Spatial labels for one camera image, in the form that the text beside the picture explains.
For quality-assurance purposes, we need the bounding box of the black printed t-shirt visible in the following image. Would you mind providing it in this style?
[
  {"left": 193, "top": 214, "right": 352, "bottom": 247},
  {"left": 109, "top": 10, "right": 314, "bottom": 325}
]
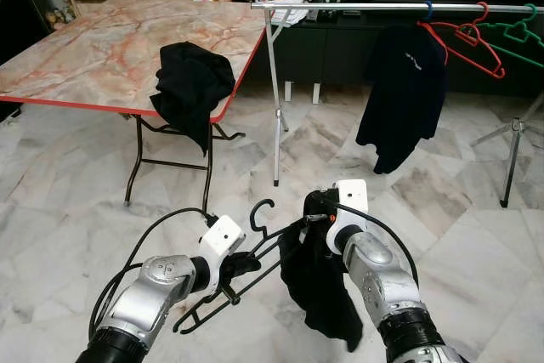
[
  {"left": 278, "top": 201, "right": 365, "bottom": 353},
  {"left": 150, "top": 42, "right": 236, "bottom": 156}
]

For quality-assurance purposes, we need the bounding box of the silver metal clothes rack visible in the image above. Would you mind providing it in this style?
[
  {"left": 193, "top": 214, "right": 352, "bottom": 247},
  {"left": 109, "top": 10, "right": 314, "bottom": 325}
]
[{"left": 251, "top": 1, "right": 544, "bottom": 209}]

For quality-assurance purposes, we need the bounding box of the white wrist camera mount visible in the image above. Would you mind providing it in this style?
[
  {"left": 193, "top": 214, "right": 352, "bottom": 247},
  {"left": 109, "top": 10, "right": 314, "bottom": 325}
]
[
  {"left": 326, "top": 179, "right": 369, "bottom": 249},
  {"left": 198, "top": 214, "right": 247, "bottom": 275}
]

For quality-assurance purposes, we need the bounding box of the red hanger with blue hook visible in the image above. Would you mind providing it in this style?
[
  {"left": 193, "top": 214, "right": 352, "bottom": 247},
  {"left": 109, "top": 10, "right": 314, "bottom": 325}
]
[{"left": 418, "top": 2, "right": 451, "bottom": 66}]

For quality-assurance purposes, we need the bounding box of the black tv console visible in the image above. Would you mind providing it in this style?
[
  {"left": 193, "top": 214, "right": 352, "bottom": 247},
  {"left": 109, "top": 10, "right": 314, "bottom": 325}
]
[{"left": 246, "top": 0, "right": 544, "bottom": 100}]

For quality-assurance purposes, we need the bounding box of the white paper stack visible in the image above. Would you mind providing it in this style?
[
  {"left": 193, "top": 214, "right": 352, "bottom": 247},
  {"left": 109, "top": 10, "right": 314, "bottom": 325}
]
[{"left": 272, "top": 0, "right": 311, "bottom": 26}]

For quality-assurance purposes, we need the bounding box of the navy t-shirt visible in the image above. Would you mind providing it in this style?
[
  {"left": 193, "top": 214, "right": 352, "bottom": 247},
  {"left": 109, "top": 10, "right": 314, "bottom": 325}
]
[{"left": 355, "top": 23, "right": 449, "bottom": 175}]

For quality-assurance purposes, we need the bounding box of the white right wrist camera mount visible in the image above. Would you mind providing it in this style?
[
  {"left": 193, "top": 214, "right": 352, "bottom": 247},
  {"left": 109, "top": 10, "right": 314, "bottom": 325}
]
[{"left": 326, "top": 179, "right": 369, "bottom": 249}]

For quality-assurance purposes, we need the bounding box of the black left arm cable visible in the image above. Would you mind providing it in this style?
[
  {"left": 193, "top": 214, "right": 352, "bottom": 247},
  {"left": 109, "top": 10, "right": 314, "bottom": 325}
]
[{"left": 89, "top": 207, "right": 222, "bottom": 338}]

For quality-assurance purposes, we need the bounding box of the red plastic hanger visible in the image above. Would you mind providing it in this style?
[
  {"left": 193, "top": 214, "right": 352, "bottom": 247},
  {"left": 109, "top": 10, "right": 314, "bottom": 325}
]
[{"left": 433, "top": 2, "right": 507, "bottom": 80}]

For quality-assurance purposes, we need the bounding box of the green plastic hanger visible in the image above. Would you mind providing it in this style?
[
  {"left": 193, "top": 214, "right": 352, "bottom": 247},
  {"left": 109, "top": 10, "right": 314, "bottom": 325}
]
[{"left": 480, "top": 3, "right": 544, "bottom": 68}]

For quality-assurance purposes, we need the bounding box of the black plastic hanger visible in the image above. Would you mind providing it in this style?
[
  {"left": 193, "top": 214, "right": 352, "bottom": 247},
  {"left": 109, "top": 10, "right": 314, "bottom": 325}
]
[{"left": 173, "top": 199, "right": 337, "bottom": 336}]

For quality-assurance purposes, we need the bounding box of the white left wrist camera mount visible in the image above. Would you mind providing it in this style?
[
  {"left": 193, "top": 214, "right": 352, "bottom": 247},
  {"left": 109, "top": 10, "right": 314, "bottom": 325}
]
[{"left": 198, "top": 214, "right": 247, "bottom": 275}]

